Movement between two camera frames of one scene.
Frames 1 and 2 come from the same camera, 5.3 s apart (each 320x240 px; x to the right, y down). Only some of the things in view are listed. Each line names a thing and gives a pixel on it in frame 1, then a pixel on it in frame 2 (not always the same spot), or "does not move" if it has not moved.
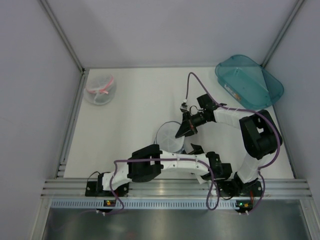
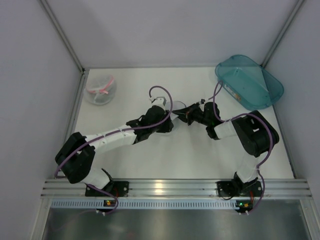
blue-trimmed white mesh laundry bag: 165,137 → 179,126
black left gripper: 196,148 → 169,122
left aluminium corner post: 62,34 does not move
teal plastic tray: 248,82 does not move
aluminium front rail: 174,189 does not move
